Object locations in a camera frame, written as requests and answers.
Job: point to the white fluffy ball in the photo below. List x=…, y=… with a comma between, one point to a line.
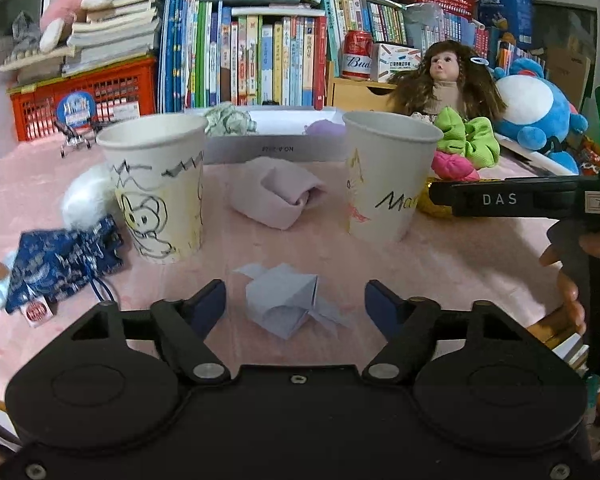
x=85, y=195

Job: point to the row of upright picture books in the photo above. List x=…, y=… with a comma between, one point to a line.
x=250, y=60

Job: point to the green white patterned scrunchie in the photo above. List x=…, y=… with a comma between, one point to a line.
x=230, y=120

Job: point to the miniature metal shopping cart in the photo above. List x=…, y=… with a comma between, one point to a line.
x=75, y=137

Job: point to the pink scrunchie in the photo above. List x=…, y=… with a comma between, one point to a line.
x=455, y=167

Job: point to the wooden bead massager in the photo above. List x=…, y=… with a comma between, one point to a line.
x=30, y=57

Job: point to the pale paper origami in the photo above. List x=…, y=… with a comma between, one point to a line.
x=280, y=305

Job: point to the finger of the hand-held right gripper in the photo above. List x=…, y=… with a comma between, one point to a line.
x=495, y=199

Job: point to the pink tablecloth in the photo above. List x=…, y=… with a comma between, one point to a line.
x=430, y=270

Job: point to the lilac cloth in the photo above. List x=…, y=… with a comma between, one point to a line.
x=275, y=195

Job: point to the yellow knitted item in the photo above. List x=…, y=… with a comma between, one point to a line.
x=428, y=208

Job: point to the blue printed carton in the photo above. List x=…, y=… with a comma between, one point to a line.
x=505, y=7

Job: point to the red plastic crate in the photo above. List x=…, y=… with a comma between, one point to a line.
x=35, y=110

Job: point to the red patterned small pouch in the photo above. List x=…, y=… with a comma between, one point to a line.
x=591, y=155

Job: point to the person's right hand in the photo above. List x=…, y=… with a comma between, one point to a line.
x=572, y=302

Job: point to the pink plush toy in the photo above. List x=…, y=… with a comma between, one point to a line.
x=65, y=7

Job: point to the red drink can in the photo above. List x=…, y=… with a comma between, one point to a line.
x=357, y=55

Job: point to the paper cup with scribbled letters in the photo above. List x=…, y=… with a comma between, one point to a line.
x=385, y=175

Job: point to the wooden drawer box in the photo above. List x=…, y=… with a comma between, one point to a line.
x=355, y=95

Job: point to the white printed tissue box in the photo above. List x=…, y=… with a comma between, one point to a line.
x=397, y=62

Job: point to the white shallow cardboard box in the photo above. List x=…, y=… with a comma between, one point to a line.
x=280, y=151

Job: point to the paper cup with rabbit drawing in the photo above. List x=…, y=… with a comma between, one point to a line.
x=155, y=185

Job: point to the blue white plush toy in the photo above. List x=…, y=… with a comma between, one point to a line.
x=530, y=105

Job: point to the row of small thin books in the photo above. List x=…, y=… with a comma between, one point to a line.
x=380, y=20

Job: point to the brown haired doll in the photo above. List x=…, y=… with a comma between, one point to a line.
x=445, y=67

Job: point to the grey cloth toy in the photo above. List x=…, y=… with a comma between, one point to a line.
x=25, y=35

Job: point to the bright green scrunchie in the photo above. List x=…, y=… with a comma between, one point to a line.
x=472, y=140

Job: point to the brown cardboard box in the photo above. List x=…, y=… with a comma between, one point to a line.
x=570, y=77

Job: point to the stack of flat books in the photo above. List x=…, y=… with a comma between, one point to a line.
x=115, y=35

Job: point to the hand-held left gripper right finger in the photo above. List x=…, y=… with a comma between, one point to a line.
x=382, y=305

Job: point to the purple scrunchie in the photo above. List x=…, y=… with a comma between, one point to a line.
x=325, y=128

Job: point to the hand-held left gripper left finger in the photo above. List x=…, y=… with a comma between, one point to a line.
x=207, y=305

